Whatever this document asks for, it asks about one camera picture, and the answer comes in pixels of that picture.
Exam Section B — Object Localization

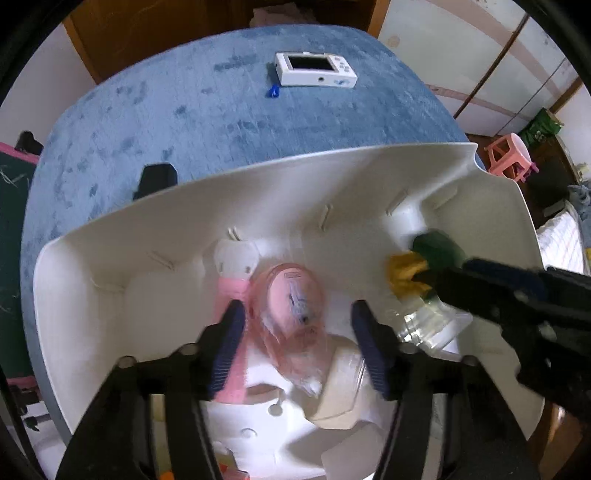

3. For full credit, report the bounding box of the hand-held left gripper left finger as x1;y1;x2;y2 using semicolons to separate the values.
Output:
55;300;246;480

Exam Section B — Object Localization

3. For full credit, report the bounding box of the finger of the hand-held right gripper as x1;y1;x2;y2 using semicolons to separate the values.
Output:
463;257;591;302
417;270;546;327

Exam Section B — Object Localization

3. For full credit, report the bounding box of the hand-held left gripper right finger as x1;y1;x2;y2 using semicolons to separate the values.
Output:
350;300;541;480

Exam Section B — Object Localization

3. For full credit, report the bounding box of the beige pentagon box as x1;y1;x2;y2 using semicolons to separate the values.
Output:
307;337;370;430

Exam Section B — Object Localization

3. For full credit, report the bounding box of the pink and white toy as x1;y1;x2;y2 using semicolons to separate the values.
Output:
213;239;262;404

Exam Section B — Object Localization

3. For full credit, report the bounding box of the pink round case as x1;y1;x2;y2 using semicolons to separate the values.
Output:
252;263;331;393

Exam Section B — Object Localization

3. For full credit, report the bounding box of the yellow round toy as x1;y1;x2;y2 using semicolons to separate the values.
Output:
387;253;432;295

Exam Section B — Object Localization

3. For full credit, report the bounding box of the white plastic container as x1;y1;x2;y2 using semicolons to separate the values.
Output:
33;142;546;480

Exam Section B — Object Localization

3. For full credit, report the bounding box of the bed with white cover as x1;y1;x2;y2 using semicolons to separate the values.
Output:
538;198;591;278

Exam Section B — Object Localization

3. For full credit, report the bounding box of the pink plastic stool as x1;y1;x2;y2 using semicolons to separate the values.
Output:
486;133;539;183

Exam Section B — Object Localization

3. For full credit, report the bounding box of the green printed bag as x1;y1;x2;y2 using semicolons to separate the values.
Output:
519;108;564;148

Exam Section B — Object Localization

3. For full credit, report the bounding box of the black box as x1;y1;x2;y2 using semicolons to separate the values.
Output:
133;164;178;200

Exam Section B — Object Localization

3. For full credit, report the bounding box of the blue fuzzy blanket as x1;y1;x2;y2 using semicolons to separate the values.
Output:
21;25;485;402

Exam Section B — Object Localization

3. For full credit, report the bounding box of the white sliding door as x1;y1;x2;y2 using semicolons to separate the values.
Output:
379;0;583;139

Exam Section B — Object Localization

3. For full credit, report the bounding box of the white handheld screen device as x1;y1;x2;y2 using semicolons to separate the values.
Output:
274;52;358;88

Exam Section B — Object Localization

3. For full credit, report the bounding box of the black knob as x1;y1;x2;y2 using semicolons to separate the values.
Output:
16;130;44;153

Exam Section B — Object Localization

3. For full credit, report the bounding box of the wooden wardrobe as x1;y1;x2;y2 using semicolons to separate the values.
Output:
65;0;389;84

